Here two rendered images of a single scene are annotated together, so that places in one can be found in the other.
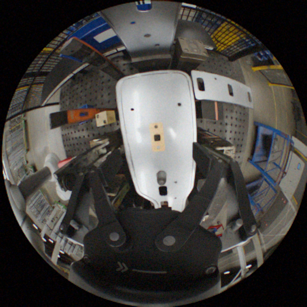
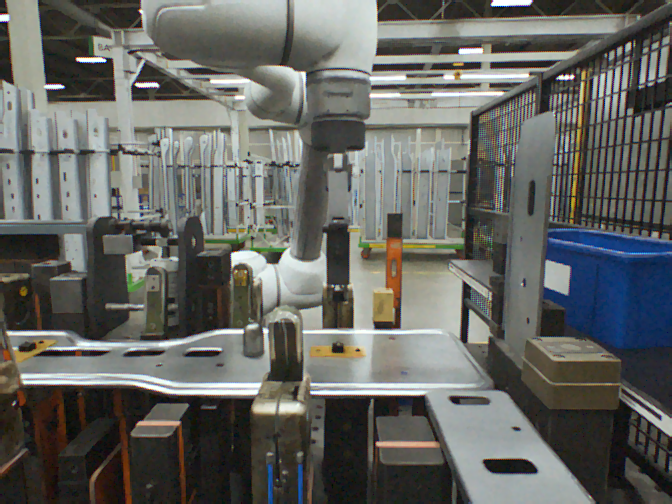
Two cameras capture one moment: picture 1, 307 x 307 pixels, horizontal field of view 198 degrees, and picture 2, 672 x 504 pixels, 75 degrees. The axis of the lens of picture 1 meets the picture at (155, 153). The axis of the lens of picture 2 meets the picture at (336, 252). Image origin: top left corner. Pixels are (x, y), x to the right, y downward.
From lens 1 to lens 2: 0.61 m
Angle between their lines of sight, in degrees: 78
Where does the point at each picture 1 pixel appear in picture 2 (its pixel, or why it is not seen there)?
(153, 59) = (509, 357)
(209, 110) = (401, 428)
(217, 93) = (461, 426)
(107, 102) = not seen: hidden behind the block
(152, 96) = (416, 352)
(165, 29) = (536, 272)
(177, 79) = (461, 374)
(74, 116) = (393, 248)
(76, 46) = (501, 231)
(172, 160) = not seen: hidden behind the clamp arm
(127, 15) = (521, 218)
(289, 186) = not seen: outside the picture
